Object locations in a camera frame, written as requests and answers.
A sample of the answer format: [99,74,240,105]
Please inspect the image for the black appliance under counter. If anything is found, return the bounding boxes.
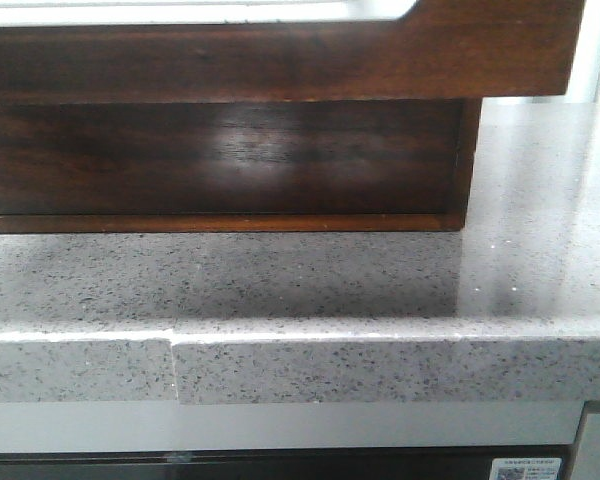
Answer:
[0,445,573,479]

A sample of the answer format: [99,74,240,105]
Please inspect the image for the dark wooden drawer cabinet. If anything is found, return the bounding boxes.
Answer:
[0,94,483,235]

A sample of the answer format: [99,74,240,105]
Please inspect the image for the dark wooden drawer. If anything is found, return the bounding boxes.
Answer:
[0,98,464,217]
[0,1,584,104]

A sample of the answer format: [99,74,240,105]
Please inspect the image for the white QR code sticker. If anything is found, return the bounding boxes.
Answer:
[489,458,563,480]

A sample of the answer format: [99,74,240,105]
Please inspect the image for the grey cabinet panel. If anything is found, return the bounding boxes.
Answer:
[571,402,600,480]

